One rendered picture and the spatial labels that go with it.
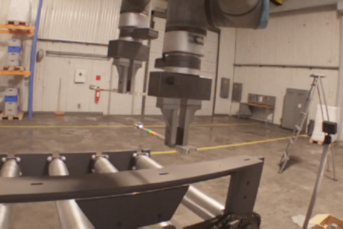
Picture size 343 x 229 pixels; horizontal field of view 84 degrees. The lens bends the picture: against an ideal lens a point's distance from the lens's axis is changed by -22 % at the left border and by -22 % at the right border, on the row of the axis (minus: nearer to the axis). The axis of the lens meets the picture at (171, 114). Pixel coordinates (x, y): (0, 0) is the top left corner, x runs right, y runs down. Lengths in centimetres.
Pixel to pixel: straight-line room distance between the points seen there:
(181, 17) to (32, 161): 128
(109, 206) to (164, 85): 35
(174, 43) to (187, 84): 9
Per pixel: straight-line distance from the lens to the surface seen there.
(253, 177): 93
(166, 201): 70
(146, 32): 64
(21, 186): 54
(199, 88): 50
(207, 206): 105
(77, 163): 156
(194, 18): 48
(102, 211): 63
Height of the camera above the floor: 139
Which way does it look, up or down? 7 degrees down
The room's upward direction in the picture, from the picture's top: 5 degrees clockwise
